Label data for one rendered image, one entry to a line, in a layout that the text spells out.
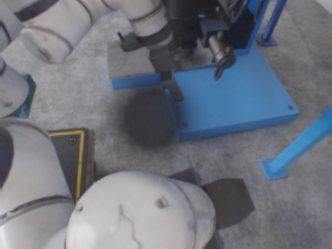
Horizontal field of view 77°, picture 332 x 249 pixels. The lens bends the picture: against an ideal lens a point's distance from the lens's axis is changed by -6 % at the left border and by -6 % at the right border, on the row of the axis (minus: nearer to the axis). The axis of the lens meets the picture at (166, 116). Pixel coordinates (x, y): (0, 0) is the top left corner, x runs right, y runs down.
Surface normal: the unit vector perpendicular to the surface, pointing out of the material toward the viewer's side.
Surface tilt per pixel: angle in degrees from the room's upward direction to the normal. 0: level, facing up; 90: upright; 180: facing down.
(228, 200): 25
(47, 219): 32
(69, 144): 0
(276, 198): 0
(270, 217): 0
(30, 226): 13
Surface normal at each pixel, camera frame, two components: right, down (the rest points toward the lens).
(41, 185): 0.52, -0.69
